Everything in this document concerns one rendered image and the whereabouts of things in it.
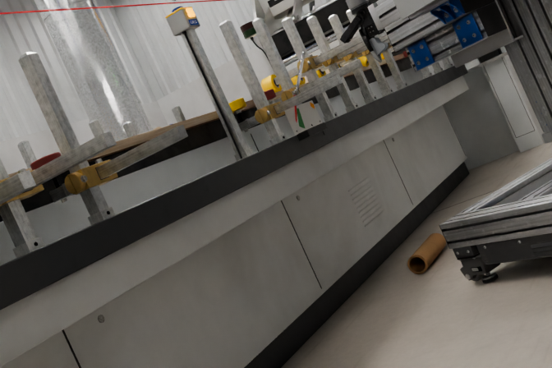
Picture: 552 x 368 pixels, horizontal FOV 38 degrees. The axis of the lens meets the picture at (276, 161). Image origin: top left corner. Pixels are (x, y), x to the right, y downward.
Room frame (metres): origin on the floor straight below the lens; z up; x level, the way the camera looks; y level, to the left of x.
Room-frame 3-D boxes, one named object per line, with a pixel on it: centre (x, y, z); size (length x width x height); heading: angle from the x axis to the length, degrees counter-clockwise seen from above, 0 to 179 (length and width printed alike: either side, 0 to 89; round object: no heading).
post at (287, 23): (3.24, -0.28, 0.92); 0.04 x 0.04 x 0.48; 61
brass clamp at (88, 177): (1.94, 0.43, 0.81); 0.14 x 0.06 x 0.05; 151
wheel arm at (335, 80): (2.80, -0.12, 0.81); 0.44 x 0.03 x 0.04; 61
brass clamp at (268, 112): (2.82, -0.05, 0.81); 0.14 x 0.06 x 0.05; 151
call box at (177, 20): (2.57, 0.09, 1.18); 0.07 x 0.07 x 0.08; 61
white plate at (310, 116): (2.98, -0.17, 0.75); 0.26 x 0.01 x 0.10; 151
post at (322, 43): (3.45, -0.40, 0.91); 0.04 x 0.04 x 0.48; 61
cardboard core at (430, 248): (3.24, -0.41, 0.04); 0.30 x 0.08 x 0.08; 151
